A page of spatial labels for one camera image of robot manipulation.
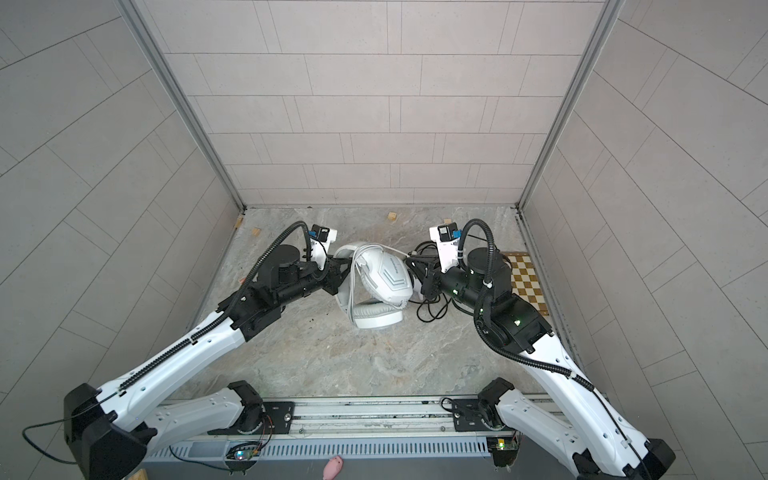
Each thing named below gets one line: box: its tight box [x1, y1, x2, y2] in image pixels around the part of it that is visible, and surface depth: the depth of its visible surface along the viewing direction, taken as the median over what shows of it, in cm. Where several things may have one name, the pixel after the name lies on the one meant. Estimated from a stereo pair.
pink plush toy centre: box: [322, 455, 344, 480], surface depth 65 cm
